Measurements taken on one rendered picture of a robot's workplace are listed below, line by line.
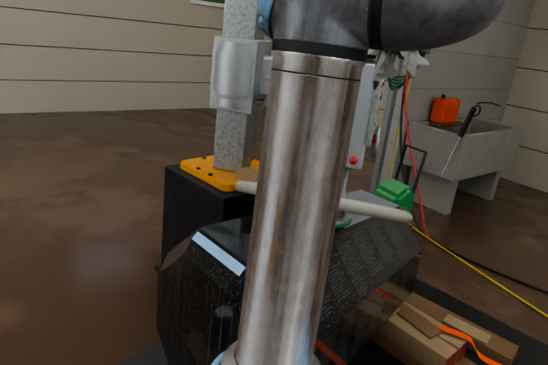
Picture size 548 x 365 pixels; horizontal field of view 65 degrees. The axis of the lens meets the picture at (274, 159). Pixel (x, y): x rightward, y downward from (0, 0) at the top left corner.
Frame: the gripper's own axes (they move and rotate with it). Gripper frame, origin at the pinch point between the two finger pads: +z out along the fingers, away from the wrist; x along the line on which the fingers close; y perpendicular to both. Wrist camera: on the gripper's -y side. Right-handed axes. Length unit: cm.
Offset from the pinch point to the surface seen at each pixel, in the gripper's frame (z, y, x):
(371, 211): 30.1, 0.0, -1.2
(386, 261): 50, 68, 81
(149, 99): -100, -21, 699
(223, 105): -15, -5, 152
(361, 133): 0, 31, 61
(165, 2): -259, -32, 650
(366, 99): -12, 28, 56
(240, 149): 6, 11, 159
